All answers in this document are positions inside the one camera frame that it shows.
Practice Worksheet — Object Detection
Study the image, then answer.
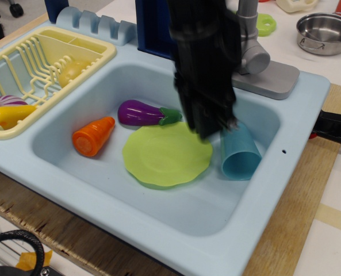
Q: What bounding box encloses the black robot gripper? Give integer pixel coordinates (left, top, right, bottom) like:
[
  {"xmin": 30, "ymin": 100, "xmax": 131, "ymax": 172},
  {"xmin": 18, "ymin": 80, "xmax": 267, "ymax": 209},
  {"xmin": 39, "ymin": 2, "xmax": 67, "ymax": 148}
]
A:
[{"xmin": 167, "ymin": 1, "xmax": 241, "ymax": 140}]

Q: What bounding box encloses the green plastic plate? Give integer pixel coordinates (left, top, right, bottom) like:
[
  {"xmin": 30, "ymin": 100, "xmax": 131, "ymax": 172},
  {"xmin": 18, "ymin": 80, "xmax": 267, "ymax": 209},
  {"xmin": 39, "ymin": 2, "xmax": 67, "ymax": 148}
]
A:
[{"xmin": 122, "ymin": 122, "xmax": 213, "ymax": 189}]

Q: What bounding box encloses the purple toy eggplant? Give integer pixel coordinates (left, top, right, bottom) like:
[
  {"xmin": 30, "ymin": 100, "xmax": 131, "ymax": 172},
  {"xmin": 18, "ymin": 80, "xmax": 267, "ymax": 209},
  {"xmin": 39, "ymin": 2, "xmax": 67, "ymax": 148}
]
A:
[{"xmin": 117, "ymin": 99, "xmax": 182, "ymax": 127}]

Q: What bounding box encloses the grey toy faucet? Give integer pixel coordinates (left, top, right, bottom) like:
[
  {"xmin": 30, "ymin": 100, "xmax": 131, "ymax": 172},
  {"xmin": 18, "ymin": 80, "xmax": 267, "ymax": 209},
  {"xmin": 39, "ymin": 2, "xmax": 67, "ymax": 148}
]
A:
[{"xmin": 232, "ymin": 1, "xmax": 300, "ymax": 100}]

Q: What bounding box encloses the purple toy onion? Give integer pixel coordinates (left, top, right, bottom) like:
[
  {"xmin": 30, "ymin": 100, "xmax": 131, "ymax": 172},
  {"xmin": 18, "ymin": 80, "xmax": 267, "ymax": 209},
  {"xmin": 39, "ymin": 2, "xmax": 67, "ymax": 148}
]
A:
[{"xmin": 0, "ymin": 95, "xmax": 27, "ymax": 107}]

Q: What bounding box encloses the green toy ring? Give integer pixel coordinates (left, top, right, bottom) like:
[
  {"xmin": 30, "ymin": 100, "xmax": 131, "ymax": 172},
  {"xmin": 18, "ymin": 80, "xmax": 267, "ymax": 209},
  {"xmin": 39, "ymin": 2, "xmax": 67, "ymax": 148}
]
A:
[{"xmin": 256, "ymin": 13, "xmax": 277, "ymax": 37}]

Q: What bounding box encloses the cream plastic toy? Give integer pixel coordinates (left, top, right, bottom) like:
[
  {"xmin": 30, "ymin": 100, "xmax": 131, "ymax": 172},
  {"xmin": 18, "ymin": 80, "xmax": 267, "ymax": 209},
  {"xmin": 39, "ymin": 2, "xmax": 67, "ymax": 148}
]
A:
[{"xmin": 276, "ymin": 0, "xmax": 319, "ymax": 13}]

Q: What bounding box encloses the steel pot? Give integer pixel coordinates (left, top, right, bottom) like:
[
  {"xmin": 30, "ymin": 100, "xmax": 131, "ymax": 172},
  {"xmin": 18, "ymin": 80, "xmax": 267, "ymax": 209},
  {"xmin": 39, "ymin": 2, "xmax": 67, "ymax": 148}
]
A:
[{"xmin": 296, "ymin": 13, "xmax": 341, "ymax": 56}]

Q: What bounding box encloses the yellow toy squash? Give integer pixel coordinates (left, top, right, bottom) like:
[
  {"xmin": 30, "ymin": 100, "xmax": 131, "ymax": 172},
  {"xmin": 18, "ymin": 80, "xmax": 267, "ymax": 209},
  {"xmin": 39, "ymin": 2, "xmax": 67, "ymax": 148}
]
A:
[{"xmin": 0, "ymin": 105, "xmax": 37, "ymax": 130}]

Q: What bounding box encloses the chair caster wheel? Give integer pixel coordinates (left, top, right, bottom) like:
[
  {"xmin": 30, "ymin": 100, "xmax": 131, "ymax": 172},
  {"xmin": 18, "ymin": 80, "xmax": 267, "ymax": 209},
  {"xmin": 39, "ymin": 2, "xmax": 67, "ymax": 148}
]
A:
[{"xmin": 9, "ymin": 0, "xmax": 24, "ymax": 18}]

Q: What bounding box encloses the blue plastic cup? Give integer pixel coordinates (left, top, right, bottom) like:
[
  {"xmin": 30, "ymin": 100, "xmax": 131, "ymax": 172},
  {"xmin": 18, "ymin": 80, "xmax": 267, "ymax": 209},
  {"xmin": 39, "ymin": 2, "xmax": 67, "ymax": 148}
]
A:
[{"xmin": 220, "ymin": 121, "xmax": 262, "ymax": 181}]

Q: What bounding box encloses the black cable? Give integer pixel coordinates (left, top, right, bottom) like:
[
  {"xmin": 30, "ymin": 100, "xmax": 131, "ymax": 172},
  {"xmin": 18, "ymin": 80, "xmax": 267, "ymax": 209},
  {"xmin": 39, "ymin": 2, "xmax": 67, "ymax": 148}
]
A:
[{"xmin": 0, "ymin": 229, "xmax": 50, "ymax": 276}]

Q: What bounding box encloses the dark blue back panel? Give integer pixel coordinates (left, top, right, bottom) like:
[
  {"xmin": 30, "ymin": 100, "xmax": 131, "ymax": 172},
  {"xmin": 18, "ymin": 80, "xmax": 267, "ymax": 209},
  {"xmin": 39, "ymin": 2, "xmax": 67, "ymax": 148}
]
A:
[{"xmin": 135, "ymin": 0, "xmax": 176, "ymax": 59}]

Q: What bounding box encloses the light blue toy sink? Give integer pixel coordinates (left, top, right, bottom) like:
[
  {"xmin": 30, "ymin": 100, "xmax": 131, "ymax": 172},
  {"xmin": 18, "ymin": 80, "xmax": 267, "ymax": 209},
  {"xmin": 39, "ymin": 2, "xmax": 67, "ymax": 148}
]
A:
[{"xmin": 0, "ymin": 6, "xmax": 331, "ymax": 276}]

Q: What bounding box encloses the dark blue post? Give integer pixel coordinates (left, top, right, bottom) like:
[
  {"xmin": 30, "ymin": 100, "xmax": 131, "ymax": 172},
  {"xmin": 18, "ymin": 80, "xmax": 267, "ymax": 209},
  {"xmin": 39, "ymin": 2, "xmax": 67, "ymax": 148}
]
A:
[{"xmin": 44, "ymin": 0, "xmax": 69, "ymax": 24}]

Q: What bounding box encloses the yellow dish rack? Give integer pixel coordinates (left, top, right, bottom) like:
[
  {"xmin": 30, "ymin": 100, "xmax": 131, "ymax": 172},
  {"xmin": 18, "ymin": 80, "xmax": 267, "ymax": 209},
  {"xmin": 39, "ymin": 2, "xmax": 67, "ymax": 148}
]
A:
[{"xmin": 0, "ymin": 26, "xmax": 117, "ymax": 140}]

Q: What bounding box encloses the orange tape piece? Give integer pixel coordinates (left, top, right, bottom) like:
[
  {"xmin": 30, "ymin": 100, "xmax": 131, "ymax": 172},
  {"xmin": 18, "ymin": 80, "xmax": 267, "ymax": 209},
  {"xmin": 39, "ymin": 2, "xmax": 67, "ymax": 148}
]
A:
[{"xmin": 16, "ymin": 250, "xmax": 53, "ymax": 271}]

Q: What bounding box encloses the black clamp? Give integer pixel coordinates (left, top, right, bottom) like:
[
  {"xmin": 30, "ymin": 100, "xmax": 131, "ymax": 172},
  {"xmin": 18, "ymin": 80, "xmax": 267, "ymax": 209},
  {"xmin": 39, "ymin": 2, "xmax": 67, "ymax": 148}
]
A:
[{"xmin": 311, "ymin": 110, "xmax": 341, "ymax": 144}]

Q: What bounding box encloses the orange toy carrot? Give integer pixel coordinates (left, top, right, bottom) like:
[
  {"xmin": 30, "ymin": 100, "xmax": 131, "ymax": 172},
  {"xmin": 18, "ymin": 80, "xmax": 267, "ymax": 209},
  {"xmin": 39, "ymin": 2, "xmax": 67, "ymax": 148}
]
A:
[{"xmin": 72, "ymin": 117, "xmax": 116, "ymax": 157}]

